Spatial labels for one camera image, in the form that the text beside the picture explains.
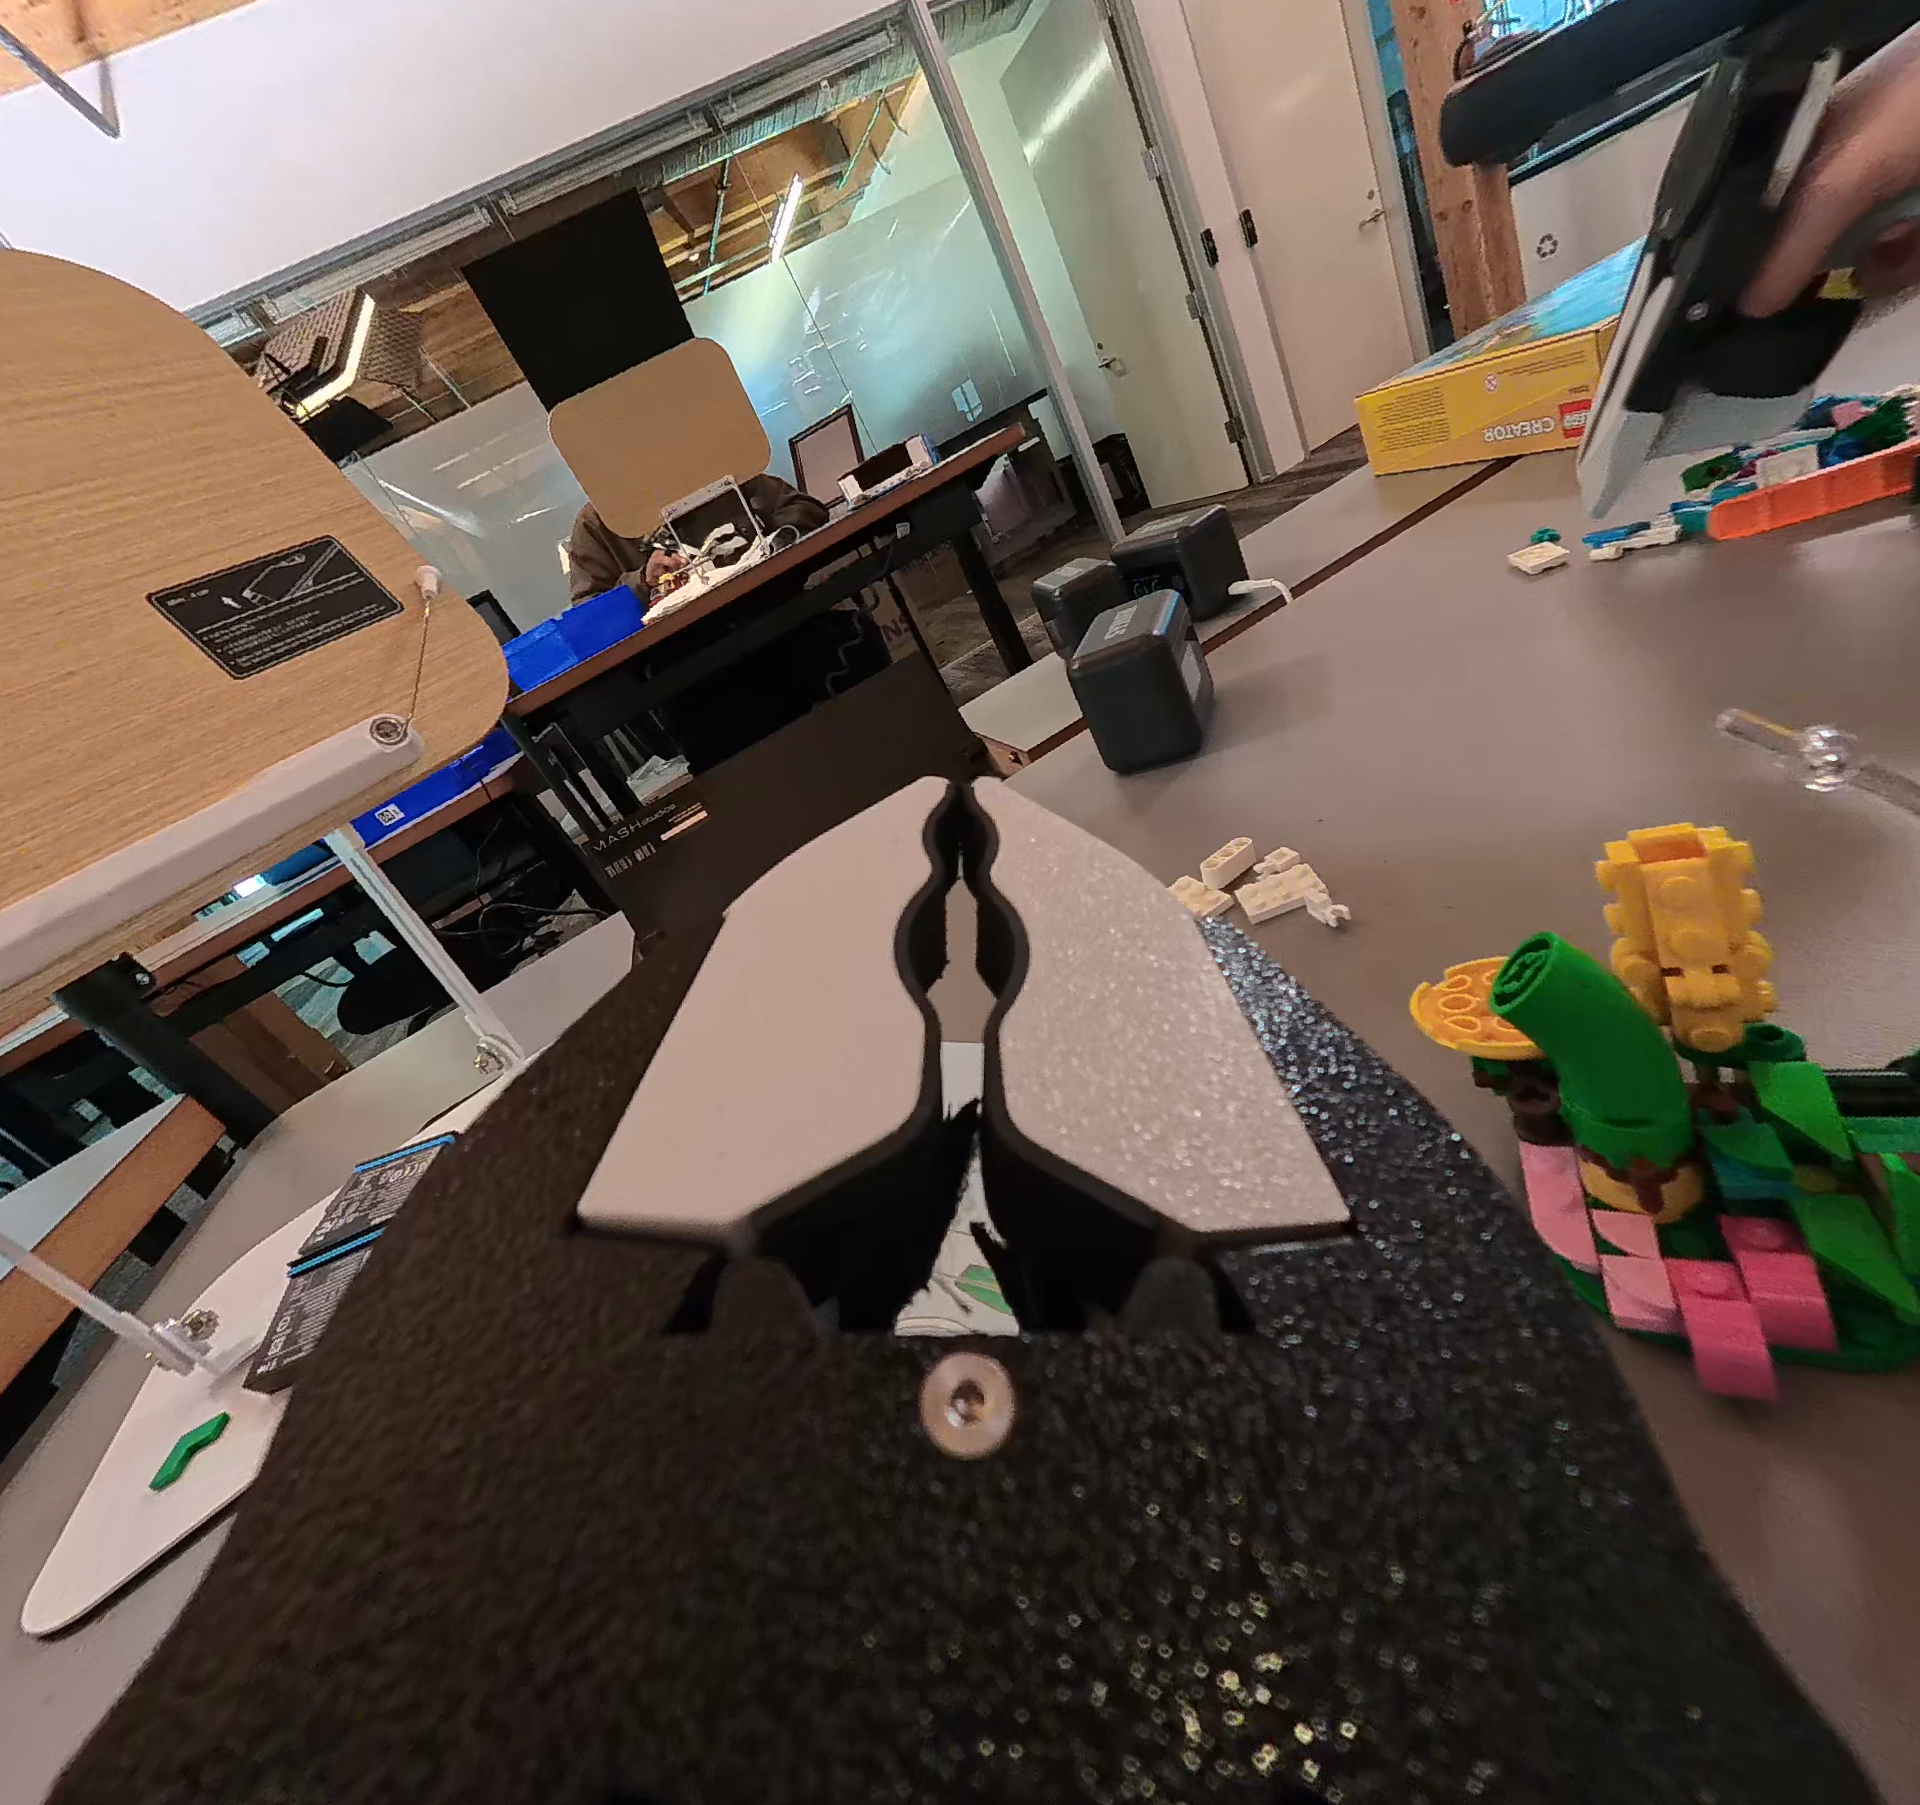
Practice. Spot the blue storage bin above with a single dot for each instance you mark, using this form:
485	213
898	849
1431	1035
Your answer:
436	792
576	637

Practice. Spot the wooden pillar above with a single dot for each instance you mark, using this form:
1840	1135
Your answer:
1440	185

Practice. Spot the pile of colourful lego pieces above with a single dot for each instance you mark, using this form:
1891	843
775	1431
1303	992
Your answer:
1823	447

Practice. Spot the white recycling bin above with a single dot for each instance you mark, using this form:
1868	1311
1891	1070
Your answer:
1575	237

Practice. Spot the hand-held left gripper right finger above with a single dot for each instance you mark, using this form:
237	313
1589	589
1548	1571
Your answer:
1156	1084

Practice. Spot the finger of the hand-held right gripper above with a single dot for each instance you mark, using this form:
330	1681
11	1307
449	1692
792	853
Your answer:
1615	447

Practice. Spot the orange lego plate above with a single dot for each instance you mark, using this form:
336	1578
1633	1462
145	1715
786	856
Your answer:
1817	497

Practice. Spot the green lego flower model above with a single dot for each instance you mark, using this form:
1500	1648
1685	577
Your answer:
1680	1114

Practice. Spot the brown office desk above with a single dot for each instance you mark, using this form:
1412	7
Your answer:
992	589

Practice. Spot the lego instruction booklet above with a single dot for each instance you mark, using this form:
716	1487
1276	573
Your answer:
962	1287

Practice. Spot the white desktop device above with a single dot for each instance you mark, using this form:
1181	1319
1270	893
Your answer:
720	537

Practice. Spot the white door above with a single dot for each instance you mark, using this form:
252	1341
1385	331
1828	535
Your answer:
1273	157

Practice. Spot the glass door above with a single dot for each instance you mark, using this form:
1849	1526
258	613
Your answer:
1081	260

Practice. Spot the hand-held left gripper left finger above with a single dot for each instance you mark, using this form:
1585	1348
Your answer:
780	1070

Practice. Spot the dark grey power station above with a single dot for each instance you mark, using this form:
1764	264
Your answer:
1135	686
1184	552
1074	607

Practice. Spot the black camera battery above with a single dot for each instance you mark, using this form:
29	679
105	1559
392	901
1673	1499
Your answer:
322	1311
377	1195

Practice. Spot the green angled lego piece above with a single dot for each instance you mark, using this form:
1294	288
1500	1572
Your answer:
188	1453

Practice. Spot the small blue lego plate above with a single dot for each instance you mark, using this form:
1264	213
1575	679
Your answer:
1628	535

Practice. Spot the black wall panel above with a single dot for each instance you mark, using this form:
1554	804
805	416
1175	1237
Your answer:
576	289

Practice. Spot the wooden and white desk stand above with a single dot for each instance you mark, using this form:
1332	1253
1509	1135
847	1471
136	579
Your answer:
181	513

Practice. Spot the heap of white lego pieces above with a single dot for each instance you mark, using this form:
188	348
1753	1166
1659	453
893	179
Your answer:
1273	893

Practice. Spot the clear lego rod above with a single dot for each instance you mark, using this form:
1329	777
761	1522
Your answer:
1823	753

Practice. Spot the person's right hand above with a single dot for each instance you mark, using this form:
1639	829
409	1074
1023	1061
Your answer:
1861	157

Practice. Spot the black desk cabinet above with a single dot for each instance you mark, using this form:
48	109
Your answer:
780	770

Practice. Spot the yellow lego box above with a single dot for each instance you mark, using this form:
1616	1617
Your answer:
1487	404

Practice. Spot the small white square lego piece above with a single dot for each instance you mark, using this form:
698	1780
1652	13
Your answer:
1536	556

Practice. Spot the black office chair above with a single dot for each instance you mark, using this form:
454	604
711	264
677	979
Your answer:
413	987

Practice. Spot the dark framed panel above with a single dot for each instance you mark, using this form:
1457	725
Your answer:
823	453

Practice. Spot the white cardboard box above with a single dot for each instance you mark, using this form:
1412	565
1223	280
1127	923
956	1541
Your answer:
886	471

